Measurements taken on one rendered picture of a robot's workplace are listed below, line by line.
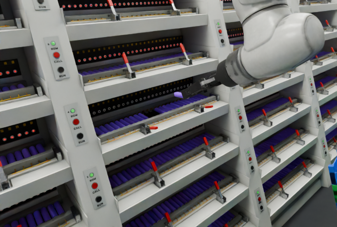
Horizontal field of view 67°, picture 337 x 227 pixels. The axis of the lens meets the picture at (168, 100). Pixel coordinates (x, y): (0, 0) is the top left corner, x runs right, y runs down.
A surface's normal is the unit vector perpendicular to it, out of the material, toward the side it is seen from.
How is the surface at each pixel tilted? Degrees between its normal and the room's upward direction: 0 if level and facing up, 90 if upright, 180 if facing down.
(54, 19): 90
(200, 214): 20
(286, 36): 80
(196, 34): 90
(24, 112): 110
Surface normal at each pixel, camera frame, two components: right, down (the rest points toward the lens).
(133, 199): -0.04, -0.93
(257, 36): -0.84, 0.07
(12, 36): 0.62, 0.25
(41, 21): 0.57, -0.07
